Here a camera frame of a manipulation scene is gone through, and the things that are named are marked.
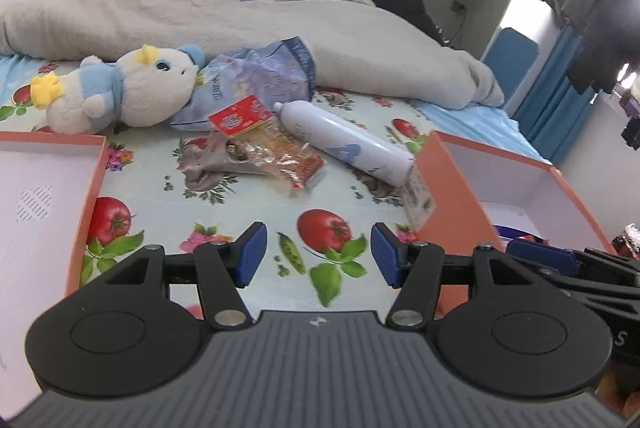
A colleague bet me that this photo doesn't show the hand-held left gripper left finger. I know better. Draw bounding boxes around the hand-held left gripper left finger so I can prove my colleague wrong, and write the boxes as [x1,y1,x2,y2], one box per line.
[97,222,268,334]

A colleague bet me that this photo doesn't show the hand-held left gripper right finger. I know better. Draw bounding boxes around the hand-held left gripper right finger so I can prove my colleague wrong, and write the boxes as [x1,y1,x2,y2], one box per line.
[371,223,546,334]

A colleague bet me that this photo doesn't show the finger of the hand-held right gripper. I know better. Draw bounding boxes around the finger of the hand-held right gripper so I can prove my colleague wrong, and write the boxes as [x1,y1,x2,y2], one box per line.
[506,238,587,278]

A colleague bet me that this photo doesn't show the deep orange box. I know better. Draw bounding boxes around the deep orange box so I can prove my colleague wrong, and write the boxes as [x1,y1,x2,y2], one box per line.
[402,130,618,324]

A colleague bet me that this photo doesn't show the clear packet with red label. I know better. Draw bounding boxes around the clear packet with red label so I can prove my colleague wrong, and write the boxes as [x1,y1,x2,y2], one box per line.
[205,95,326,191]

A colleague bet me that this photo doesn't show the white spray bottle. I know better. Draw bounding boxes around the white spray bottle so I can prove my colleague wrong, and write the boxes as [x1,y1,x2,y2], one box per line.
[272,99,416,188]

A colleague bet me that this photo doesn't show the blue curtain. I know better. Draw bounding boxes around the blue curtain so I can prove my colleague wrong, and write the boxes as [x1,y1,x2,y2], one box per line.
[512,25,598,154]

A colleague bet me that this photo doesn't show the pale blue snack bag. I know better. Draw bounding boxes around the pale blue snack bag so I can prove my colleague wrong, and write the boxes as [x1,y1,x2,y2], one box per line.
[167,35,318,131]

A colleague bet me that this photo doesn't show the white and blue plush toy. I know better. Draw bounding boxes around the white and blue plush toy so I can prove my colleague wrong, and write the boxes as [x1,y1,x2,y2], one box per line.
[30,43,206,136]

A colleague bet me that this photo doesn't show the blue chair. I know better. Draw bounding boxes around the blue chair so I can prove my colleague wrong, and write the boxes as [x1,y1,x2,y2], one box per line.
[482,27,541,109]

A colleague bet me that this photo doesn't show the shallow orange box lid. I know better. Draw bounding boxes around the shallow orange box lid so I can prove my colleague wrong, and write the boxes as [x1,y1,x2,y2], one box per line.
[0,130,108,359]

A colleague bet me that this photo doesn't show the hanging dark clothes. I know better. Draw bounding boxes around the hanging dark clothes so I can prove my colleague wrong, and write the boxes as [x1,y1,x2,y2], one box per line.
[560,0,640,94]

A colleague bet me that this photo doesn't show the grey blanket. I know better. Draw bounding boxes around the grey blanket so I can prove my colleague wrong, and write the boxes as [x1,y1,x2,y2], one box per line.
[0,0,506,109]

